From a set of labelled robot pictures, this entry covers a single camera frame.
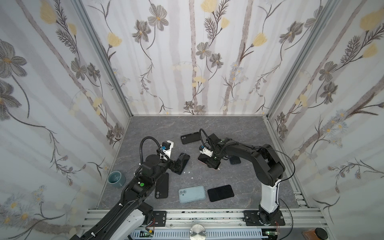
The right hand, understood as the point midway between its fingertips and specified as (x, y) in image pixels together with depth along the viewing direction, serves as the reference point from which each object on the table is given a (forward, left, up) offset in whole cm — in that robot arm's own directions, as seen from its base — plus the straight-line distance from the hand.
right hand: (209, 156), depth 95 cm
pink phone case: (-7, +1, +7) cm, 10 cm away
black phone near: (-22, -6, -1) cm, 23 cm away
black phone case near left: (-19, +28, -2) cm, 34 cm away
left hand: (-6, +20, +20) cm, 29 cm away
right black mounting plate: (-34, -20, +1) cm, 40 cm away
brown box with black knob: (-40, -44, +12) cm, 60 cm away
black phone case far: (+18, +13, -6) cm, 23 cm away
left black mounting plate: (-35, +26, -1) cm, 44 cm away
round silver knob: (-41, +8, +15) cm, 44 cm away
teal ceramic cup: (-16, +55, -2) cm, 57 cm away
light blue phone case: (-23, +11, -2) cm, 25 cm away
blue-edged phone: (-16, +17, +20) cm, 31 cm away
